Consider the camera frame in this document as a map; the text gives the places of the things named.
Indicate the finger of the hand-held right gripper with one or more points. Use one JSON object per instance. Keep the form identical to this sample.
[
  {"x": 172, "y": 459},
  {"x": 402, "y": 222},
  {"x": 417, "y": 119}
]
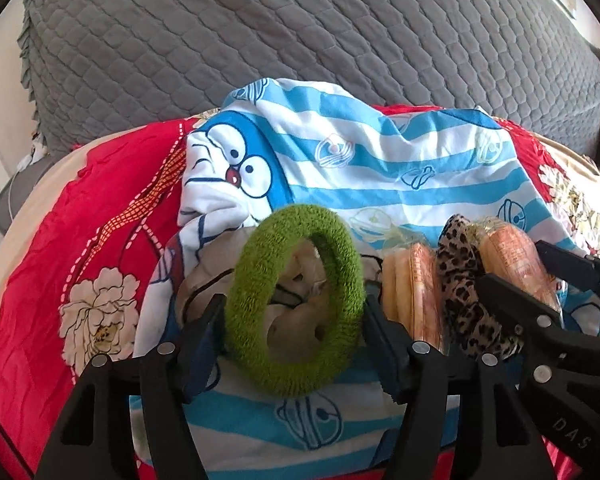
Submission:
[
  {"x": 520, "y": 310},
  {"x": 590, "y": 272}
]

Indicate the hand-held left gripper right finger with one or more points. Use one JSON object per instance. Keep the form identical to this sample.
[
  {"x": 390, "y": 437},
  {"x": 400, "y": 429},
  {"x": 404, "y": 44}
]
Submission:
[{"x": 385, "y": 355}]

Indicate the grey quilted headboard cover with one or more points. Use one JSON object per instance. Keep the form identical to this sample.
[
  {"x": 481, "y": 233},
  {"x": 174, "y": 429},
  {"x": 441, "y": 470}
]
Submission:
[{"x": 280, "y": 35}]

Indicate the white sheer scrunchie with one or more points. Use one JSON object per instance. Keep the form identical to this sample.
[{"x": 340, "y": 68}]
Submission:
[{"x": 202, "y": 285}]

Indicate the clear snack packet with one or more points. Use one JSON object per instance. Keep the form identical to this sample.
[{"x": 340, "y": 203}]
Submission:
[
  {"x": 510, "y": 260},
  {"x": 415, "y": 290}
]

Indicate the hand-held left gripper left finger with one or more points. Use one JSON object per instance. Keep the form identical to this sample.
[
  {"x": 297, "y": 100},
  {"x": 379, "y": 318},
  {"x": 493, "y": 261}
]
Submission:
[{"x": 205, "y": 360}]

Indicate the red floral blanket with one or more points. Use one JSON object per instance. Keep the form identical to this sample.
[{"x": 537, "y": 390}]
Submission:
[{"x": 80, "y": 220}]

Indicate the green terry scrunchie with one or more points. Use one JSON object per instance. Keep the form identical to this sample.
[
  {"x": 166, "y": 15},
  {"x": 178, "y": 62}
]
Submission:
[{"x": 245, "y": 310}]

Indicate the small colourful trinkets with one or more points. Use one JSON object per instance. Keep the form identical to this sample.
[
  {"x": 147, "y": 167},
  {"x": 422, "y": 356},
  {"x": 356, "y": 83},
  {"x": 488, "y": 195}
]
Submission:
[{"x": 35, "y": 152}]

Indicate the grey nightstand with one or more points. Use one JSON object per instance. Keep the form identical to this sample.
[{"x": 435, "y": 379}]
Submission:
[{"x": 15, "y": 190}]

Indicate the leopard print scrunchie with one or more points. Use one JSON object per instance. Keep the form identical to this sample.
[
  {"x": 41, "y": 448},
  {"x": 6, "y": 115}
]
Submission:
[{"x": 460, "y": 295}]

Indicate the blue striped cartoon cloth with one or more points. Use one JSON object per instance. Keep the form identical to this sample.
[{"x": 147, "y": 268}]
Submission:
[{"x": 380, "y": 170}]

